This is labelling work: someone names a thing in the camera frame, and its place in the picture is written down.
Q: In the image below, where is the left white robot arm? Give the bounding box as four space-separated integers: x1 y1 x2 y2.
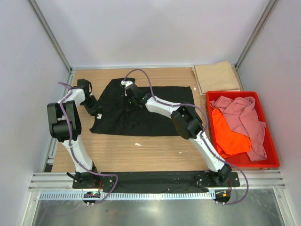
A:
47 83 100 188

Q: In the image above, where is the left aluminium frame post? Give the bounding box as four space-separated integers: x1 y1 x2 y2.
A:
27 0 72 74

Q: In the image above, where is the white slotted cable duct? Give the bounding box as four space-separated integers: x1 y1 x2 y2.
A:
39 190 215 201

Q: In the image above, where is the aluminium frame post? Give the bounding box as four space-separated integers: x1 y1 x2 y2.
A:
235 0 278 71
27 0 72 74

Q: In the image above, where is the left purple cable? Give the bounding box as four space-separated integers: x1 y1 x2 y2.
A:
57 82 119 204

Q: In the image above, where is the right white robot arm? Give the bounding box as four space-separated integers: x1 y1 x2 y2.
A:
125 86 232 186

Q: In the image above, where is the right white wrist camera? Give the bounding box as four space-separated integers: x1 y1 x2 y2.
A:
120 81 140 96

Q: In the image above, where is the right aluminium frame post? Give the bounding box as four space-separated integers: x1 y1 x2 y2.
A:
235 0 278 71

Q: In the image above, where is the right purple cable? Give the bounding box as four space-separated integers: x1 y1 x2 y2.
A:
123 68 250 206

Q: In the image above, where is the pink t-shirt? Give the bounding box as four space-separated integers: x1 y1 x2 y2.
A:
210 96 267 161

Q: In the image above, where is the orange t-shirt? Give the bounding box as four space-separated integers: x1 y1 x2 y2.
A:
212 109 252 159

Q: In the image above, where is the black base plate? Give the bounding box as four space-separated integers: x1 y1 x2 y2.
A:
66 171 240 194

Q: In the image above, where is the folded beige t-shirt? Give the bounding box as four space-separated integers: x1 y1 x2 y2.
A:
192 61 240 95

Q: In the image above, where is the purple cable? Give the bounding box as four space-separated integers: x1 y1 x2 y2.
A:
57 82 119 204
123 68 250 206

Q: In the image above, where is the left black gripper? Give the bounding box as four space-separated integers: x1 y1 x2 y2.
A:
81 95 102 117

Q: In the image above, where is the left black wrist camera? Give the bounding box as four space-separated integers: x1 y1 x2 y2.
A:
77 79 93 95

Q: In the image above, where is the red plastic bin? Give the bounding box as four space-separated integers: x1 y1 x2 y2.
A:
206 91 280 168

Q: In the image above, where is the black t-shirt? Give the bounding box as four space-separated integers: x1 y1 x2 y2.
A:
90 78 194 137

